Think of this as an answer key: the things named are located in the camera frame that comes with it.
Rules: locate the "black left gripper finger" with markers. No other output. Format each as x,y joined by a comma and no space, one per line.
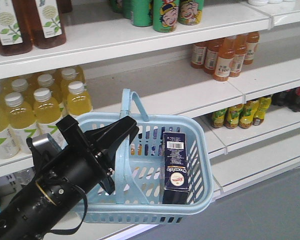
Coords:
125,123
122,147

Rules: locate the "green cartoon can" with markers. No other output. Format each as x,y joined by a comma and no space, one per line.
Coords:
165,15
190,12

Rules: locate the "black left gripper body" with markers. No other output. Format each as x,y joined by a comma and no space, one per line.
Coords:
86,161

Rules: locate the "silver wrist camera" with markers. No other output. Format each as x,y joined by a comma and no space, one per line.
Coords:
44,142

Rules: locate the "orange drink bottle front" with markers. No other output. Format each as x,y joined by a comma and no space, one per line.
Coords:
225,57

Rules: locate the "orange drink bottle right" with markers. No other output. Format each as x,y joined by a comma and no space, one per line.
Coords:
251,47

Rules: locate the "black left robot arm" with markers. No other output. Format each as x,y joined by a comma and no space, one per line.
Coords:
33,213

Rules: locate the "green cartoon can right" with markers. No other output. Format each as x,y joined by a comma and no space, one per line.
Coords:
190,12

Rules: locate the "green cartoon can middle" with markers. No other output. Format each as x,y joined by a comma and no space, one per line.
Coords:
165,15

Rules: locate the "dark blue Chocofiello cookie box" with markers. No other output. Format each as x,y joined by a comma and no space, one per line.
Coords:
175,173

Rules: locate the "yellow juice bottle right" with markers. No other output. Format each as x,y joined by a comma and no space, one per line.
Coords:
78,100

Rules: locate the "brown tea bottle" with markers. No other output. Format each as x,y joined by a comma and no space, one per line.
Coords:
14,35
46,27

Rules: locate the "yellow green tea bottles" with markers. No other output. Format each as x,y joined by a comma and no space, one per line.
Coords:
253,112

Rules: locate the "yellow juice bottle middle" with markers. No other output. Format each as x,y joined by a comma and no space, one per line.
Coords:
47,112

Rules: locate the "orange drink bottle left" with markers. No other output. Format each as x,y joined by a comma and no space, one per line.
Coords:
198,54

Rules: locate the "dark cola bottles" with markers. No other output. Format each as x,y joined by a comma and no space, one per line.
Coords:
289,98

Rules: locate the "light blue plastic shopping basket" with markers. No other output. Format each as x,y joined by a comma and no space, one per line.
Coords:
138,180

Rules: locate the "brown tea bottle right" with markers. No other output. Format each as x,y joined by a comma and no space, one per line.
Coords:
46,27

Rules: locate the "brown tea bottle left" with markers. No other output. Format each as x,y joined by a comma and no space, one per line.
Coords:
14,35

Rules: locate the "green can left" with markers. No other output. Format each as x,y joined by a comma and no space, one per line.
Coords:
142,13

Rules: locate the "orange drink bottle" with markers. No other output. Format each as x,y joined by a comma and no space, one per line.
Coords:
225,57
198,54
240,49
251,47

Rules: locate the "yellow juice bottle front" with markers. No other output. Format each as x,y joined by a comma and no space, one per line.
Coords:
22,120

